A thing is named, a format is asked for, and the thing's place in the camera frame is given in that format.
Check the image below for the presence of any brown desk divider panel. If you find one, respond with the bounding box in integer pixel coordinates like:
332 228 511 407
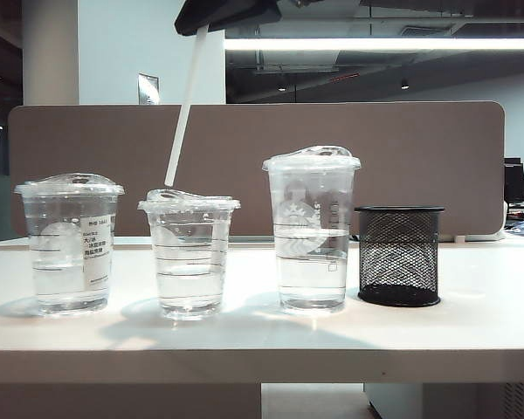
7 100 507 239

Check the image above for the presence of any tall clear lidded cup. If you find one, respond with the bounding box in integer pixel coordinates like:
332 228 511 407
261 145 363 317

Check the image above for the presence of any clear cup with white label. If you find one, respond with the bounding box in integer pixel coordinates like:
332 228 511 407
13 173 127 319

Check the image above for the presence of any black mesh pen holder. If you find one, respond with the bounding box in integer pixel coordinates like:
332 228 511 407
354 205 446 307

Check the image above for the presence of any framed wall sign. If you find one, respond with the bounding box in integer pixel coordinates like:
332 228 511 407
137 72 161 106

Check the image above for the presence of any white drinking straw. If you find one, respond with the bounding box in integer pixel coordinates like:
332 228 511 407
162 24 210 189

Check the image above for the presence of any long ceiling light strip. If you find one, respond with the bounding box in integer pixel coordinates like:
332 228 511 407
224 38 524 52

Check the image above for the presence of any small clear lidded cup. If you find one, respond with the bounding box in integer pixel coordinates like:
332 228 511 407
137 187 242 323

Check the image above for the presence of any black computer monitor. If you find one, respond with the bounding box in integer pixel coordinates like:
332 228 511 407
503 157 524 204

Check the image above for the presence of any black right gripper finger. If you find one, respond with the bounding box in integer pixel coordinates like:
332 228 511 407
175 0 283 37

